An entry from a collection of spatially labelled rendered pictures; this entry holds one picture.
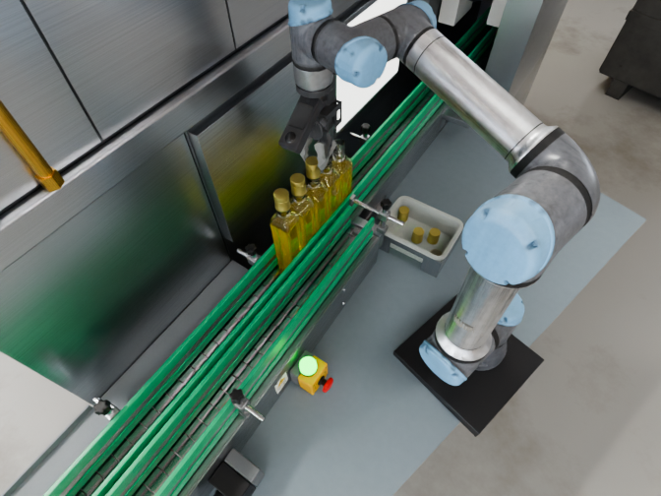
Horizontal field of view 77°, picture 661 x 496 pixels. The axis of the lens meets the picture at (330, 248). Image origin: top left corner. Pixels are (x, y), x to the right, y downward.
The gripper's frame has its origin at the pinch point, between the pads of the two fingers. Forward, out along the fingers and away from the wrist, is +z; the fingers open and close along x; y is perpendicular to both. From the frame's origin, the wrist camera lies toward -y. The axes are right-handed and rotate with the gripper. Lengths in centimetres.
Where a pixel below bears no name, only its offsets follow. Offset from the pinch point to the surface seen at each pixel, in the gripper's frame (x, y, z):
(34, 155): 14, -44, -30
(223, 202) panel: 12.7, -18.0, 3.6
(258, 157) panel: 12.4, -4.8, 0.3
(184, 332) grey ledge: 12, -42, 28
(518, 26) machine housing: -19, 95, 4
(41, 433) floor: 80, -92, 116
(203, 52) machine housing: 15.4, -10.0, -27.3
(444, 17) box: 11, 108, 14
